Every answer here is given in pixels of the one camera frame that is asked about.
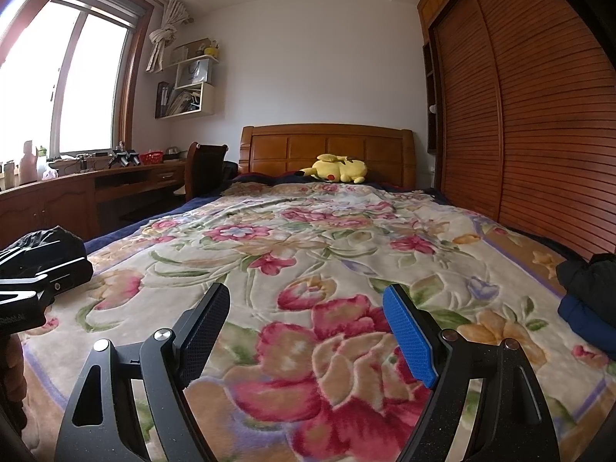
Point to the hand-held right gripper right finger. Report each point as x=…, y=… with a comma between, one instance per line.
x=409, y=337

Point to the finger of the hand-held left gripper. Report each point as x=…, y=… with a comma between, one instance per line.
x=19, y=260
x=72, y=272

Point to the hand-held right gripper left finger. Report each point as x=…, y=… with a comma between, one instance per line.
x=204, y=332

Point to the black jacket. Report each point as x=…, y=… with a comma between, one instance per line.
x=48, y=240

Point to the person's left hand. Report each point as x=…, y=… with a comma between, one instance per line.
x=9, y=375

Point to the wooden desk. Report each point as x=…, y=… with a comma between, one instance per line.
x=62, y=202

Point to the pink bottle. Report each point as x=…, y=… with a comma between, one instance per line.
x=29, y=163

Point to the floral blanket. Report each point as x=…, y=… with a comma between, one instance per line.
x=337, y=250

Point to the black device on stand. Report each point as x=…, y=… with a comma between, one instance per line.
x=124, y=158

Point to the red basket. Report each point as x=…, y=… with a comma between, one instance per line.
x=151, y=158

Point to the wooden chair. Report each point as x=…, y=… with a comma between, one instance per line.
x=204, y=168

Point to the dark cloth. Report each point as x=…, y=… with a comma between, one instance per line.
x=231, y=170

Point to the blue folded garment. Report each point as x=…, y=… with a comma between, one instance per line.
x=589, y=320

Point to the yellow plush toy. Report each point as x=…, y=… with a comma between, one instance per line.
x=337, y=168

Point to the window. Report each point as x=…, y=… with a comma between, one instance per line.
x=91, y=86

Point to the black folded garment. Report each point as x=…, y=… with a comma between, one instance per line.
x=592, y=274

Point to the dark upright books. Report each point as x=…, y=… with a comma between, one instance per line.
x=162, y=98

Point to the wooden headboard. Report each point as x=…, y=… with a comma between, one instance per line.
x=298, y=154

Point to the grey paper bag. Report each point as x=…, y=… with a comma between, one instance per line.
x=199, y=71

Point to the wooden slatted wardrobe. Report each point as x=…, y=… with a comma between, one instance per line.
x=539, y=130

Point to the tied beige curtain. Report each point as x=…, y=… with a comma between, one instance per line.
x=161, y=38

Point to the small yellow figure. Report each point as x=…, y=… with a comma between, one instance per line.
x=210, y=50

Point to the white wall shelf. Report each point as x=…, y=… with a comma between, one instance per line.
x=207, y=98

